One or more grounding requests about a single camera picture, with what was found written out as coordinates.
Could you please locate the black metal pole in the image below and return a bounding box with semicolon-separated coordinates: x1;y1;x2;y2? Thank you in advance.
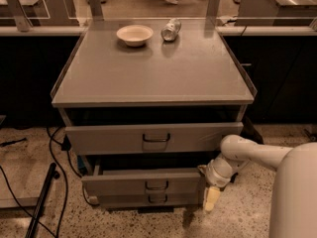
25;163;56;238

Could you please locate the grey desk background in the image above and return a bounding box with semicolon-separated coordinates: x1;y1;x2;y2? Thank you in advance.
0;0;79;27
236;0;317;26

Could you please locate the grey top drawer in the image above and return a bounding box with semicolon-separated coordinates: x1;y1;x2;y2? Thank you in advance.
65;122;243;155

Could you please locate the grey drawer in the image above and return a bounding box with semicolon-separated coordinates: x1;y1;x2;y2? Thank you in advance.
82;166;204;196
88;192;203;209
65;122;243;155

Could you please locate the grey desk left background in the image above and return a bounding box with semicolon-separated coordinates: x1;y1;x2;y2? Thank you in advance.
0;0;79;27

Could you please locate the clear acrylic barrier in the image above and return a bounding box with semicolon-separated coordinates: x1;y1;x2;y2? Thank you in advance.
0;0;317;33

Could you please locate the white bowl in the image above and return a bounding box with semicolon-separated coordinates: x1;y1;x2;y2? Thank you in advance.
116;25;154;47

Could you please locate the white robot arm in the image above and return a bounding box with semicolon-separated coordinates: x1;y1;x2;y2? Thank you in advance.
198;135;317;238

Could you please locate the grey drawer cabinet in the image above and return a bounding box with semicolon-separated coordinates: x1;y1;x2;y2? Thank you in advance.
50;17;259;214

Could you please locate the dark cloth behind cabinet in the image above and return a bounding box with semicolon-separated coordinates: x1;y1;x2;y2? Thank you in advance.
241;116;264;144

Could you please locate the grey bottom drawer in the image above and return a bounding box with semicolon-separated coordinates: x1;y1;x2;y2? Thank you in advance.
88;192;203;209

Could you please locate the black floor cable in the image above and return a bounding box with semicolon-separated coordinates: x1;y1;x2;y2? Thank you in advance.
0;126;100;238

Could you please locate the silver can lying down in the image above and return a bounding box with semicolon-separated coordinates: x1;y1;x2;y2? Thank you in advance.
160;18;181;42

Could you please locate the grey desk right background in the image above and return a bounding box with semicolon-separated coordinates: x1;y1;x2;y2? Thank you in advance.
236;0;317;26

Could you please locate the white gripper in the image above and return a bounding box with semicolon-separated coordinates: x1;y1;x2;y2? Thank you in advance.
197;155;239;212

